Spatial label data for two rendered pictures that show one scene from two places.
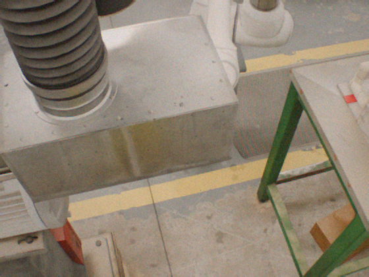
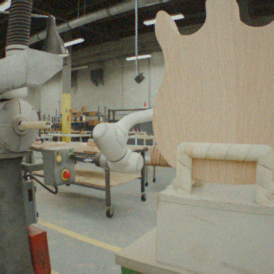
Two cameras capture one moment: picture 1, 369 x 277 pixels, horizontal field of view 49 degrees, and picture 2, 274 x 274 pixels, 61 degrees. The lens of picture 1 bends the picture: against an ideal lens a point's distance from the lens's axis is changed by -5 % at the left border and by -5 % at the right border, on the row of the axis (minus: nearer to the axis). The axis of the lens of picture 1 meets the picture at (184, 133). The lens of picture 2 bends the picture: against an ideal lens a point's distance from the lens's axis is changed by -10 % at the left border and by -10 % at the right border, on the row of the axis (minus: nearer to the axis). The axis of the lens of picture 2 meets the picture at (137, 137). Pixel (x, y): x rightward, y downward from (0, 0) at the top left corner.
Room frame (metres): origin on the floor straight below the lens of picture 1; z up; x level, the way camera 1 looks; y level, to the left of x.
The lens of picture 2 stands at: (0.02, -0.94, 1.25)
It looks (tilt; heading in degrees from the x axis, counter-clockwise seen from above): 3 degrees down; 46
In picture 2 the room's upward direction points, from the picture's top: straight up
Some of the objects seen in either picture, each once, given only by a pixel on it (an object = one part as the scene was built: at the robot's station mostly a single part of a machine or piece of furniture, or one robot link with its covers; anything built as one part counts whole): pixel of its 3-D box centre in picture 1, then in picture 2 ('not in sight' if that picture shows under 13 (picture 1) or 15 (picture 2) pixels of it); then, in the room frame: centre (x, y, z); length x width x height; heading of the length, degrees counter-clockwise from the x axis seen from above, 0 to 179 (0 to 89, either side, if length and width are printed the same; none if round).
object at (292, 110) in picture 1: (278, 152); not in sight; (0.91, -0.39, 0.45); 0.05 x 0.05 x 0.90; 14
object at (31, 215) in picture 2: not in sight; (21, 178); (0.49, 0.53, 0.93); 0.15 x 0.10 x 0.55; 104
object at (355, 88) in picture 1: (359, 93); not in sight; (0.81, -0.55, 0.96); 0.11 x 0.03 x 0.03; 13
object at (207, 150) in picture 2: not in sight; (223, 151); (0.47, -0.72, 1.20); 0.20 x 0.03 x 0.03; 102
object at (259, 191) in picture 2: not in sight; (264, 178); (0.49, -0.80, 1.15); 0.03 x 0.03 x 0.09
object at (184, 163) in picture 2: not in sight; (184, 172); (0.46, -0.63, 1.15); 0.03 x 0.03 x 0.09
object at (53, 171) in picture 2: not in sight; (48, 170); (0.62, 0.41, 0.99); 0.24 x 0.21 x 0.26; 104
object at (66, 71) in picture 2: not in sight; (66, 85); (5.42, 9.02, 2.99); 0.41 x 0.41 x 5.98; 14
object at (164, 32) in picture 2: not in sight; (171, 28); (0.49, -0.58, 1.48); 0.07 x 0.04 x 0.09; 102
